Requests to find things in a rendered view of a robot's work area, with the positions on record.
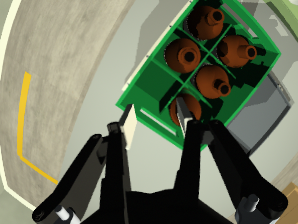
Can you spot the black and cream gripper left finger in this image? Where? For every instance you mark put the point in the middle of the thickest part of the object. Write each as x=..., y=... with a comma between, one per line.
x=70, y=199

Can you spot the grey rectangular tray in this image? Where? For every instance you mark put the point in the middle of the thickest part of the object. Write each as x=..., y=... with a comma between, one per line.
x=260, y=116

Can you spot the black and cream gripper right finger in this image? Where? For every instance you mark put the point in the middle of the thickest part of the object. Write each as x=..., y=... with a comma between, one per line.
x=255, y=199

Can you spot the green bottle crate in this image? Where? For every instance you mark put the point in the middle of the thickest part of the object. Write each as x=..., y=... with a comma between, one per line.
x=156, y=86

